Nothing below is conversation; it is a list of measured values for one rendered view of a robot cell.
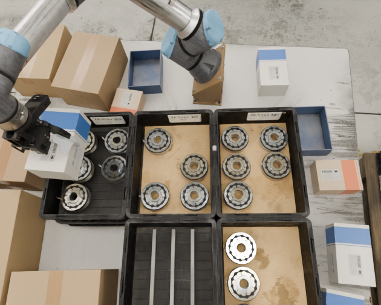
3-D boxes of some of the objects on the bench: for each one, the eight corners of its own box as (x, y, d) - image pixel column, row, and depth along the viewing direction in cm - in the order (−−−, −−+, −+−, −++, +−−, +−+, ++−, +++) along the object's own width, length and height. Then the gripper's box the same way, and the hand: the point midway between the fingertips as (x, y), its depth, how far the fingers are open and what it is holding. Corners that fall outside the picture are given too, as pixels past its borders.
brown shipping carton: (87, 54, 153) (74, 31, 138) (128, 59, 150) (119, 37, 135) (67, 104, 143) (50, 86, 128) (110, 112, 140) (98, 94, 125)
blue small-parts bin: (133, 60, 150) (129, 51, 143) (162, 58, 149) (161, 49, 142) (131, 95, 143) (127, 86, 136) (162, 93, 142) (159, 85, 135)
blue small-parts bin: (285, 114, 134) (288, 106, 127) (319, 113, 133) (325, 105, 126) (290, 156, 127) (294, 150, 120) (326, 155, 126) (332, 149, 119)
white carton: (325, 226, 116) (333, 223, 107) (357, 228, 115) (369, 225, 106) (328, 281, 109) (338, 283, 101) (363, 285, 108) (376, 287, 99)
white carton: (255, 60, 145) (257, 47, 136) (280, 59, 144) (285, 46, 136) (257, 96, 138) (260, 85, 129) (284, 95, 137) (289, 85, 129)
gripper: (-30, 134, 71) (20, 161, 89) (46, 140, 69) (82, 166, 87) (-18, 102, 74) (28, 135, 92) (56, 107, 72) (89, 139, 90)
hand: (57, 141), depth 91 cm, fingers closed on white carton, 13 cm apart
